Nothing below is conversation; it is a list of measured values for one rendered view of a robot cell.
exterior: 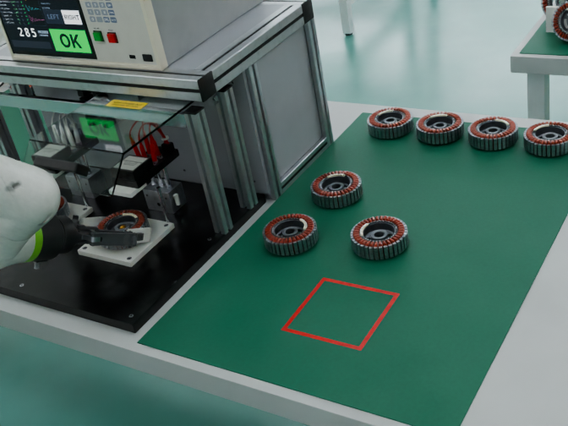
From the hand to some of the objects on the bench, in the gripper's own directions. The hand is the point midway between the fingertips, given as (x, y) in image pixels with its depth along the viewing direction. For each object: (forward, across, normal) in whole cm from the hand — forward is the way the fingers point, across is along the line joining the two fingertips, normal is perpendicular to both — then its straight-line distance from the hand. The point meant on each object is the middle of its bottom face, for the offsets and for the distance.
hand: (122, 229), depth 176 cm
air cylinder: (+14, 0, +4) cm, 15 cm away
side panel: (+38, +20, +16) cm, 46 cm away
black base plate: (+4, -12, -4) cm, 13 cm away
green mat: (+23, +52, +8) cm, 58 cm away
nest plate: (+2, -24, -3) cm, 24 cm away
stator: (+14, +34, +3) cm, 37 cm away
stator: (+1, 0, -2) cm, 2 cm away
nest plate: (+2, 0, -3) cm, 3 cm away
